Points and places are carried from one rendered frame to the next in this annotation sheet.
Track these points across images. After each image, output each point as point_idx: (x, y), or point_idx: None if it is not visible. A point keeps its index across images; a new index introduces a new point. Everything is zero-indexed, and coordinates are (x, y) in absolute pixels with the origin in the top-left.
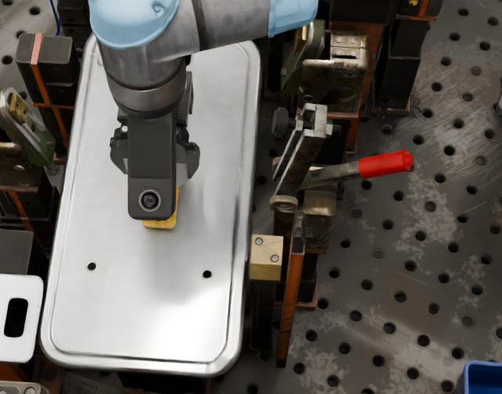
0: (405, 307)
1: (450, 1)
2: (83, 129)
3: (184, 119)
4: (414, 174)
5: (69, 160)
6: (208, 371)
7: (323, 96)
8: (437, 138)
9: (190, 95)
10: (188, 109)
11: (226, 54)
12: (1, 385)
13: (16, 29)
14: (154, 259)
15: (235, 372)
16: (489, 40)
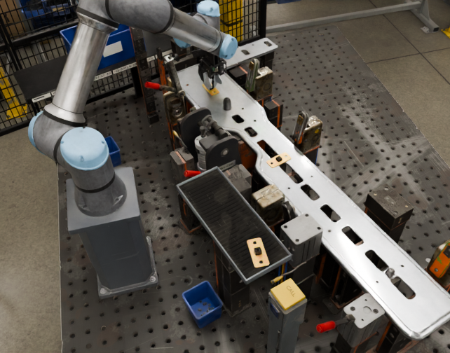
0: (146, 171)
1: (191, 270)
2: (243, 92)
3: (202, 59)
4: (166, 205)
5: (240, 87)
6: None
7: None
8: (165, 219)
9: (207, 67)
10: (205, 65)
11: (223, 123)
12: None
13: (325, 173)
14: (202, 81)
15: None
16: (167, 263)
